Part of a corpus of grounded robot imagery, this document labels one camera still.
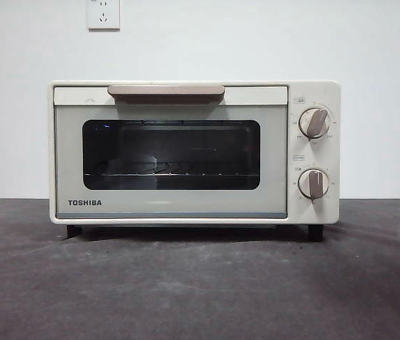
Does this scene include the cream Toshiba toaster oven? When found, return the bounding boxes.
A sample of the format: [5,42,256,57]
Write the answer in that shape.
[47,79,341,244]

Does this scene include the white wall socket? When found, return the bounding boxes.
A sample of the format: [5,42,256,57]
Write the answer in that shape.
[87,0,121,31]

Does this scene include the metal wire oven rack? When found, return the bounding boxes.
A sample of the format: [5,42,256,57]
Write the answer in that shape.
[83,161,260,179]

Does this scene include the oven door with beige handle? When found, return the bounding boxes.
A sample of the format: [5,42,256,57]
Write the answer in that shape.
[53,84,289,220]

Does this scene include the cream beige timer knob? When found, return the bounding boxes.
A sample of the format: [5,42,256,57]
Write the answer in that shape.
[298,168,330,204]

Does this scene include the cream beige temperature knob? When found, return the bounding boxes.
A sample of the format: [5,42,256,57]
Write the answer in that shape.
[298,108,331,139]

